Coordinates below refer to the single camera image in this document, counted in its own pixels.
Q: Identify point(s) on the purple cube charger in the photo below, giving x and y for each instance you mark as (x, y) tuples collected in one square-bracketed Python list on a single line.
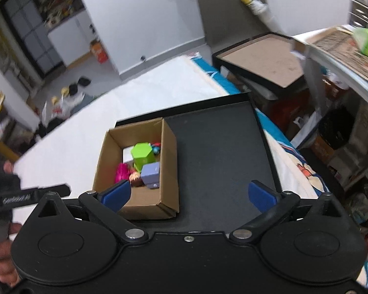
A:
[(150, 173)]

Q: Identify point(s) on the white plug charger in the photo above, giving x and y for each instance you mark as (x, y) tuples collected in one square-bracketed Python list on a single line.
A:
[(128, 156)]

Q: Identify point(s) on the printed desk mat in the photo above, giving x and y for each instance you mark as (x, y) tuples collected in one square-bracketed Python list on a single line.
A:
[(340, 47)]

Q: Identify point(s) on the yellow white tube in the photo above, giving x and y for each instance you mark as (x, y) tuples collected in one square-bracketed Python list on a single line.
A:
[(254, 1)]

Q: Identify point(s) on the white kitchen cabinet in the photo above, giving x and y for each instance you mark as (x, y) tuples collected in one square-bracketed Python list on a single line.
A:
[(67, 39)]

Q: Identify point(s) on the black framed glass door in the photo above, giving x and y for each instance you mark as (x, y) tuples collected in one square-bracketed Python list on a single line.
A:
[(27, 33)]

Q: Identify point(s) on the black slipper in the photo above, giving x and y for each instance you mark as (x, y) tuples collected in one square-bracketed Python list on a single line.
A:
[(73, 90), (84, 81)]

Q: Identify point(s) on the black tray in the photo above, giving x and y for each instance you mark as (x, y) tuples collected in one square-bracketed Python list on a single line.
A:
[(220, 159)]

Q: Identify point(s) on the pink doll figure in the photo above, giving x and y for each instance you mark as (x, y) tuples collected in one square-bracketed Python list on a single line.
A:
[(122, 173)]

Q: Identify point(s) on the dark cloth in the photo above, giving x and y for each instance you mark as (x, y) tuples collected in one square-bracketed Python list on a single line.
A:
[(47, 128)]

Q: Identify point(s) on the blue cartoon bed sheet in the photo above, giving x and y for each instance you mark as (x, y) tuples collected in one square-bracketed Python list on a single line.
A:
[(294, 165)]

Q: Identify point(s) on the dark red storage box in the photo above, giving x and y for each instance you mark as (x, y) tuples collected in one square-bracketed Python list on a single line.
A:
[(282, 113)]

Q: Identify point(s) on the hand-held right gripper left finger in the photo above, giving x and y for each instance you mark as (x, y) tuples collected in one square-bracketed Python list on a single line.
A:
[(116, 194)]

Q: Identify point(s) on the black bag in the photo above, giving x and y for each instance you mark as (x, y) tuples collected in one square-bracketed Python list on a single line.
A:
[(335, 128)]

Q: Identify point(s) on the small amber and red toy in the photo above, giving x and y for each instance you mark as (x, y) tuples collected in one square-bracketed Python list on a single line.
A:
[(155, 148)]

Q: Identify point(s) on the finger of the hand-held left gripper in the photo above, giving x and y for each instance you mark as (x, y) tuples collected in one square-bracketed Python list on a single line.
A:
[(58, 189)]

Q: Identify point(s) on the grey padded lid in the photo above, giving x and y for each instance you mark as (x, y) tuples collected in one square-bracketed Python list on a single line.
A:
[(233, 21)]

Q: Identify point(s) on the green hexagonal box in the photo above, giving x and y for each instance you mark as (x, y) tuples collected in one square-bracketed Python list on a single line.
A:
[(142, 156)]

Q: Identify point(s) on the white plastic bag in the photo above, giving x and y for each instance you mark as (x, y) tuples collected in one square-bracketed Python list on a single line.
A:
[(67, 104)]

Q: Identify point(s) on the brown haired doll figure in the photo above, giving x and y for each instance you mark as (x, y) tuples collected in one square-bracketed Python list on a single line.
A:
[(135, 177)]

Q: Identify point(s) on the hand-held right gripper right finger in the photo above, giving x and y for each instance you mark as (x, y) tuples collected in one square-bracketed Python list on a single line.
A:
[(260, 197)]

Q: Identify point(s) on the black box with brown base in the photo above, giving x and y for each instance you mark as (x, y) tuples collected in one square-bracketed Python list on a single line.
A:
[(263, 58)]

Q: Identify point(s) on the grey metal desk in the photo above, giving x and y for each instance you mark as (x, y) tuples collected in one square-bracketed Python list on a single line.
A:
[(312, 76)]

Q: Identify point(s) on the red basket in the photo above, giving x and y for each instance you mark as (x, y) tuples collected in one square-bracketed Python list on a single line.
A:
[(334, 88)]

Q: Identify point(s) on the person's left hand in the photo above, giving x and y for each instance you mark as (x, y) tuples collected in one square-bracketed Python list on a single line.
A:
[(3, 269)]

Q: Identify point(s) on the orange carton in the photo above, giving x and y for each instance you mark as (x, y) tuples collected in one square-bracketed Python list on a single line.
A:
[(98, 52)]

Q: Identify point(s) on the brown cardboard box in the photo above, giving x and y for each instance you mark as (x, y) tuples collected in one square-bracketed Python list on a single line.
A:
[(168, 171)]

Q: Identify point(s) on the wooden side table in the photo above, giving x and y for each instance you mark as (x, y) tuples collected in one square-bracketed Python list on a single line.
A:
[(0, 148)]

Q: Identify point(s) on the printed cardboard carton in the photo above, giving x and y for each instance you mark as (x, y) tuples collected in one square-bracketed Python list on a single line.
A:
[(322, 151)]

